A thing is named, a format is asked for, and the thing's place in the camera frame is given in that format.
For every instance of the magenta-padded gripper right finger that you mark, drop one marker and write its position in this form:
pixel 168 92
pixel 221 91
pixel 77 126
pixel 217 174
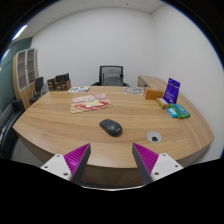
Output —
pixel 146 158

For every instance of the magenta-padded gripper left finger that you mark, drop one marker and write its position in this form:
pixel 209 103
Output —
pixel 77 158

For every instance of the black computer mouse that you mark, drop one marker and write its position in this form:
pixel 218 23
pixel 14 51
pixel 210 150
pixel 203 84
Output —
pixel 110 127

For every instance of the cartoon dog print mouse pad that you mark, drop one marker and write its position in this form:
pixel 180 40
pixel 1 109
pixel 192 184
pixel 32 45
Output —
pixel 89 103

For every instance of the small blue box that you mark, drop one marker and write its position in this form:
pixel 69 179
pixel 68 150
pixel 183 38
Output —
pixel 172 112

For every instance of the small yellow box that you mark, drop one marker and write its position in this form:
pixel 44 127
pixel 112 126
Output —
pixel 162 103

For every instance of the green flat box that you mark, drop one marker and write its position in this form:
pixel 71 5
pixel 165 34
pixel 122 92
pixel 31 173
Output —
pixel 181 111

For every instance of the orange-brown box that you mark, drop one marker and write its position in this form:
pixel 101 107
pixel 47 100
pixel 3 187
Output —
pixel 153 94

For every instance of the grey swirl print mat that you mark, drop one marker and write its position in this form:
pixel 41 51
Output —
pixel 134 90

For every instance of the white green leaflet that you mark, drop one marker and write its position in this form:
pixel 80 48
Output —
pixel 79 89

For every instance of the purple standing card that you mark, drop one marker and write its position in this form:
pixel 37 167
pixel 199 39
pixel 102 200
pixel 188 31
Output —
pixel 172 90

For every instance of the black sofa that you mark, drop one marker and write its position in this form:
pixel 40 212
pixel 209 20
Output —
pixel 9 128

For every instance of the dark stacked boxes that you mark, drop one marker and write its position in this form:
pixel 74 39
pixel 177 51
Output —
pixel 60 83

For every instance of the small black chair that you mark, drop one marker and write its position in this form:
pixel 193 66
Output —
pixel 38 85

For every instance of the black mesh office chair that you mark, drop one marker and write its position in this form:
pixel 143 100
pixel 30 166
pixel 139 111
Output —
pixel 111 76

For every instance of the wooden shelf unit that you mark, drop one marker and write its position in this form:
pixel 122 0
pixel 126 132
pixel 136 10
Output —
pixel 23 71

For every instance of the ceiling light panel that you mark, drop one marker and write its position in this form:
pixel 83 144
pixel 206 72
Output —
pixel 19 32

